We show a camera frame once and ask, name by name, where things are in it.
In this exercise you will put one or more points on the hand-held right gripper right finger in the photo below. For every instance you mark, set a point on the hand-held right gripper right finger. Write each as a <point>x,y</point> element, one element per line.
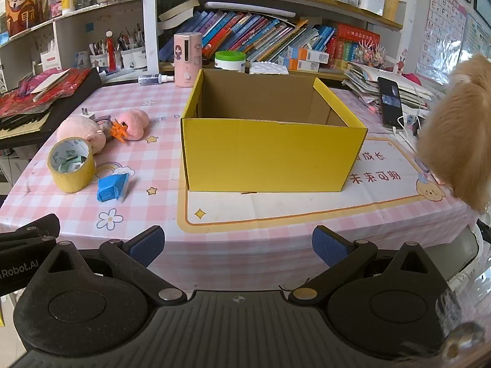
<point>330,247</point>

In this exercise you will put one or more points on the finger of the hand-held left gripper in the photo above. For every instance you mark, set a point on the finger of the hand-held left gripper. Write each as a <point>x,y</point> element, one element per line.
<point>38,226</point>

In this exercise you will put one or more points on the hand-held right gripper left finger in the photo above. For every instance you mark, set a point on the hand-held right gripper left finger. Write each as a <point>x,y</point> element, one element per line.
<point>147,243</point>

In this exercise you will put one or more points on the yellow tape roll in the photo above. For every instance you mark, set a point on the yellow tape roll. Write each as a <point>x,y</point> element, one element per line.
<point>76,180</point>

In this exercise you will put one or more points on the blue packet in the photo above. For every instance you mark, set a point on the blue packet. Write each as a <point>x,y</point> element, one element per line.
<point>111,188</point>

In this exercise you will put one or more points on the yellow cardboard box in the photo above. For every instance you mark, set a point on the yellow cardboard box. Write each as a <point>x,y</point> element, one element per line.
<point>268,153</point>

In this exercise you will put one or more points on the orange hair clip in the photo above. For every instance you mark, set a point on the orange hair clip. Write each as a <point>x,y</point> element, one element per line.
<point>119,132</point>

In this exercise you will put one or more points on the pink plush toy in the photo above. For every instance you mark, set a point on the pink plush toy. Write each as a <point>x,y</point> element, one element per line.
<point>132,120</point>

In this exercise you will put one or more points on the pink checkered tablecloth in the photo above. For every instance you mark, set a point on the pink checkered tablecloth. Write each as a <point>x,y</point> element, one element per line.
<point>153,207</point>

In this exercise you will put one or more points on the pink plush pig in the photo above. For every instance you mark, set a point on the pink plush pig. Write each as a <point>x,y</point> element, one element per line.
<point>75,128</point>

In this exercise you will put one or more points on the white charger plug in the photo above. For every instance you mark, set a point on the white charger plug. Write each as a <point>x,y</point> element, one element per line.
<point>89,115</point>

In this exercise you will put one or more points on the small grey toy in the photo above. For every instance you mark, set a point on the small grey toy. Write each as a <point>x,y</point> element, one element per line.
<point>103,120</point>

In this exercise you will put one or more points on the black piano keyboard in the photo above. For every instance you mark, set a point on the black piano keyboard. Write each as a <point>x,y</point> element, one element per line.
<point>69,103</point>

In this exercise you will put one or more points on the pile of red packets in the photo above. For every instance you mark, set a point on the pile of red packets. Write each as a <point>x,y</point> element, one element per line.
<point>23,97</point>

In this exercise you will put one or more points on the black smartphone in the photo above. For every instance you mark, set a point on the black smartphone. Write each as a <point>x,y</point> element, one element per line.
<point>390,101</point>

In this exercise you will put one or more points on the white box red label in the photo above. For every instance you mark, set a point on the white box red label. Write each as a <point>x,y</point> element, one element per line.
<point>50,61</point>

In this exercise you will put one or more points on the beige fluffy plush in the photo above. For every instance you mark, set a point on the beige fluffy plush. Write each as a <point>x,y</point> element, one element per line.
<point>456,130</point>

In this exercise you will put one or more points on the stack of papers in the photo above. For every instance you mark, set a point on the stack of papers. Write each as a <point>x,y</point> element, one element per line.
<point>368,78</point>

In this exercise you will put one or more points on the white pen cup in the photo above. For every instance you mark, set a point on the white pen cup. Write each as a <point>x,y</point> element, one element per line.
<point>99,62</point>
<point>133,59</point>

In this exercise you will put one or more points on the white orange blue box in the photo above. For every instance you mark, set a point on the white orange blue box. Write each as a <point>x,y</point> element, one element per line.
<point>308,54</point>
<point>299,64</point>

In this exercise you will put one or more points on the pink humidifier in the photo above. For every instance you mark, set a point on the pink humidifier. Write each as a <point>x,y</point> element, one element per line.
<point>188,61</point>

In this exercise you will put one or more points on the white tissue pack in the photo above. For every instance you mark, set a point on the white tissue pack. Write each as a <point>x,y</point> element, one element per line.
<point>268,68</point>

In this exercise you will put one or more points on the white jar green lid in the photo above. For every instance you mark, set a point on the white jar green lid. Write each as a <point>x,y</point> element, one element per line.
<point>230,61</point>

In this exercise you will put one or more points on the red book box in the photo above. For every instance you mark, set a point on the red book box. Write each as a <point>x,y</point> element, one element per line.
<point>355,44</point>

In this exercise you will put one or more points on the fortune god figure print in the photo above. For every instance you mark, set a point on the fortune god figure print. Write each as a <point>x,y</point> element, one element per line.
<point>21,7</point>

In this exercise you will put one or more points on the white shelf unit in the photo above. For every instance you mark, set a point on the white shelf unit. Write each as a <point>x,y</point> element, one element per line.
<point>149,19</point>

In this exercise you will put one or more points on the row of colourful books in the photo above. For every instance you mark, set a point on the row of colourful books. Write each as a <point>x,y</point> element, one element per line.
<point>245,32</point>

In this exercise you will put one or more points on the pink wall poster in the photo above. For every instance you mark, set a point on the pink wall poster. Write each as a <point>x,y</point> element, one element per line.
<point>441,30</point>

